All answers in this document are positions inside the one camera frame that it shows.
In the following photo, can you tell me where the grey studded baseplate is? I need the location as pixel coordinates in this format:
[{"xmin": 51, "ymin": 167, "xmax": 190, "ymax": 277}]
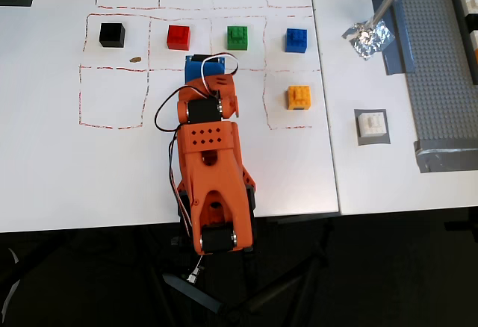
[{"xmin": 384, "ymin": 0, "xmax": 478, "ymax": 145}]

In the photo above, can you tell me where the aluminium foil sheet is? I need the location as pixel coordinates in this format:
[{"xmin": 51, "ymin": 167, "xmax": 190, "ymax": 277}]
[{"xmin": 342, "ymin": 19, "xmax": 396, "ymax": 60}]

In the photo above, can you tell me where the small green brick block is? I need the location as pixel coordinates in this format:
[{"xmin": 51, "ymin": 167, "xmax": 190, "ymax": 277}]
[{"xmin": 226, "ymin": 25, "xmax": 249, "ymax": 52}]

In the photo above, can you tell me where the black brick block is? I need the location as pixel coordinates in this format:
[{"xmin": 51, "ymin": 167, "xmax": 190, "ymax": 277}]
[{"xmin": 99, "ymin": 22, "xmax": 126, "ymax": 49}]

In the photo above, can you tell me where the white cable with connector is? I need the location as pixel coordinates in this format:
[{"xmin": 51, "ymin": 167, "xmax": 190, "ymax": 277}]
[{"xmin": 186, "ymin": 254, "xmax": 205, "ymax": 284}]

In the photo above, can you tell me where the blue-grey tape strip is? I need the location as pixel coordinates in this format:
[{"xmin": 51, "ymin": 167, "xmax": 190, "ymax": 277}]
[{"xmin": 372, "ymin": 0, "xmax": 416, "ymax": 76}]

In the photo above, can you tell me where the black table clamp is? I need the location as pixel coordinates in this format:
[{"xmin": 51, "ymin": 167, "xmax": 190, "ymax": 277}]
[{"xmin": 170, "ymin": 187, "xmax": 259, "ymax": 254}]

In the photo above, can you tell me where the blue brick block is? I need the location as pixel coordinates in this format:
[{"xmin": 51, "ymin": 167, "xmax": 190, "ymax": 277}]
[{"xmin": 285, "ymin": 28, "xmax": 308, "ymax": 54}]

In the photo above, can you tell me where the black tripod base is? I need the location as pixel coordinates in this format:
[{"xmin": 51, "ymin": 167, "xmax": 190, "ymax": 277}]
[{"xmin": 162, "ymin": 229, "xmax": 337, "ymax": 327}]

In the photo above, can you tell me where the silver-grey tape patch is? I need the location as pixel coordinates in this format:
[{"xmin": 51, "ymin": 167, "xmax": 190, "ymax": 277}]
[{"xmin": 413, "ymin": 139, "xmax": 478, "ymax": 174}]

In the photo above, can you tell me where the white brick block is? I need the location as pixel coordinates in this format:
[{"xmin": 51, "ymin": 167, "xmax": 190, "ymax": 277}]
[{"xmin": 357, "ymin": 112, "xmax": 387, "ymax": 137}]

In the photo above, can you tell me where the orange brick block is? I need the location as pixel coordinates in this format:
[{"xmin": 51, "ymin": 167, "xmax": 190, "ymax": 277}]
[{"xmin": 286, "ymin": 85, "xmax": 312, "ymax": 111}]

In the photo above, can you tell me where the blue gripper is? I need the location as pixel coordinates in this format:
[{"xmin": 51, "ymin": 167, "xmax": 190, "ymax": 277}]
[{"xmin": 184, "ymin": 54, "xmax": 227, "ymax": 84}]

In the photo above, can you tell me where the red brick block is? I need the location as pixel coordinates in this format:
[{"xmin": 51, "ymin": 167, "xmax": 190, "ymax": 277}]
[{"xmin": 166, "ymin": 25, "xmax": 192, "ymax": 51}]

